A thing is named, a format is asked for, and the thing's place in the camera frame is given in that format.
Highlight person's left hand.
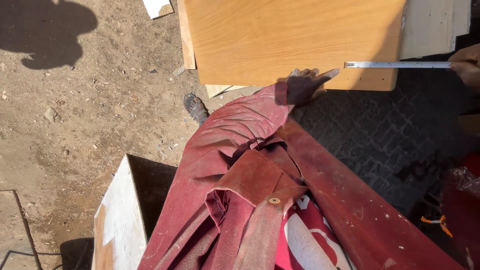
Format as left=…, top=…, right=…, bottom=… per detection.
left=286, top=68, right=341, bottom=108

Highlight person's right hand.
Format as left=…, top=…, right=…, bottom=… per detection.
left=448, top=43, right=480, bottom=94

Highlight steel tape measure blade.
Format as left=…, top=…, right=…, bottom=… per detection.
left=344, top=61, right=454, bottom=70

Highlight pale plywood board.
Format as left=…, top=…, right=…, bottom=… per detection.
left=399, top=0, right=472, bottom=60

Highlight dark red plastic bag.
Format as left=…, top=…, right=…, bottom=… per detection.
left=439, top=152, right=480, bottom=270

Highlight dusty red work coat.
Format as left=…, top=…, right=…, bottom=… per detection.
left=137, top=82, right=466, bottom=270

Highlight orange laminated wooden board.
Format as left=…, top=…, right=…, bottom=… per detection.
left=183, top=0, right=408, bottom=92

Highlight red and white printed shirt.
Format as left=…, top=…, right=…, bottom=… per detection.
left=274, top=194, right=358, bottom=270

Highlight small pale wood offcut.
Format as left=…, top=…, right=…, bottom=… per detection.
left=205, top=84, right=249, bottom=99

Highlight dark sandal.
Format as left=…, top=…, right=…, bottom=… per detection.
left=182, top=92, right=209, bottom=127

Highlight narrow wooden board strip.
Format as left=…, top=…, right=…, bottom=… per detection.
left=176, top=0, right=197, bottom=71

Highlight white board piece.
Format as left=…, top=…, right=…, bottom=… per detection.
left=141, top=0, right=176, bottom=20

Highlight white painted wooden box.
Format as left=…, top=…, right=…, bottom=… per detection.
left=91, top=153, right=178, bottom=270

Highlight orange handled pliers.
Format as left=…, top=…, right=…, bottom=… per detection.
left=420, top=215, right=454, bottom=238

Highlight thin black cable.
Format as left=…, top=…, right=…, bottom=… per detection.
left=0, top=250, right=64, bottom=270

